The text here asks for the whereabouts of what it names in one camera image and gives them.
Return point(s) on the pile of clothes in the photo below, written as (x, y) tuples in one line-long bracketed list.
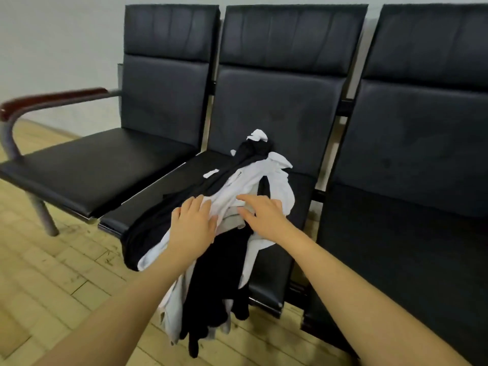
[(229, 278)]

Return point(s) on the person's left hand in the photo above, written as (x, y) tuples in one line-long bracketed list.
[(192, 228)]

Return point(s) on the brown wooden bench armrest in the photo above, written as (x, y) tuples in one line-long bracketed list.
[(53, 101)]

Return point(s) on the grey metal bench leg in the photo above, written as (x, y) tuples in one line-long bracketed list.
[(34, 202)]

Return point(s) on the person's right hand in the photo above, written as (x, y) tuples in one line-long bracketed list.
[(267, 217)]

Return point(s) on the person's right forearm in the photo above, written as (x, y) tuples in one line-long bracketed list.
[(373, 308)]

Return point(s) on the person's left forearm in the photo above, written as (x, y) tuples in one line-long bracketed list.
[(110, 320)]

